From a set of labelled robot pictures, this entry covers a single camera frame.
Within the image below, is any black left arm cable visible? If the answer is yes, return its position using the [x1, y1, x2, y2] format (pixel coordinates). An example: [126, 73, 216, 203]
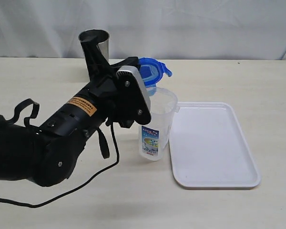
[0, 99, 120, 208]

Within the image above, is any blue plastic lid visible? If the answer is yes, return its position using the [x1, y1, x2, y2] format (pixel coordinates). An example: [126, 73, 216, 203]
[139, 57, 173, 87]

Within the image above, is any white backdrop cloth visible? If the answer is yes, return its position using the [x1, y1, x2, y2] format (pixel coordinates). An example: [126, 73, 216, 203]
[0, 0, 286, 60]

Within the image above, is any stainless steel cup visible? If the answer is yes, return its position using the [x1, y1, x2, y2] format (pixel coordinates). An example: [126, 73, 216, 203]
[78, 29, 110, 81]

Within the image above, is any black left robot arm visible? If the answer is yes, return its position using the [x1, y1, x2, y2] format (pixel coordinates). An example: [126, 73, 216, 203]
[0, 37, 151, 187]

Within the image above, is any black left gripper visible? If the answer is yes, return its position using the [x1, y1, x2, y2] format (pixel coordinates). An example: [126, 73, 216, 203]
[80, 39, 152, 129]

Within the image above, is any clear plastic container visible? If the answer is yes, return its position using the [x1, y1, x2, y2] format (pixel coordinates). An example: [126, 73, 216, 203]
[138, 86, 180, 161]

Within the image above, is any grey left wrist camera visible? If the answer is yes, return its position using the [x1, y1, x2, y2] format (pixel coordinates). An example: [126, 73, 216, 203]
[116, 65, 151, 113]

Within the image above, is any white plastic tray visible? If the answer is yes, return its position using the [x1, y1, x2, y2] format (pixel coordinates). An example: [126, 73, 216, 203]
[169, 102, 261, 189]

